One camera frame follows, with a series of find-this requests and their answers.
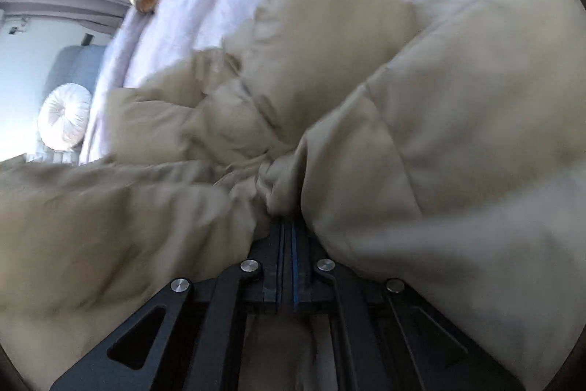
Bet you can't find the beige puffer jacket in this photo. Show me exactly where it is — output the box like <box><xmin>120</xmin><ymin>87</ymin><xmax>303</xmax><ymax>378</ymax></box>
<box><xmin>1</xmin><ymin>0</ymin><xmax>585</xmax><ymax>390</ymax></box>

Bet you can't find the white round pleated cushion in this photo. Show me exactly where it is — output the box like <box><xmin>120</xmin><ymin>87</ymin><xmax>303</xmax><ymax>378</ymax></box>
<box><xmin>38</xmin><ymin>83</ymin><xmax>92</xmax><ymax>152</ymax></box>

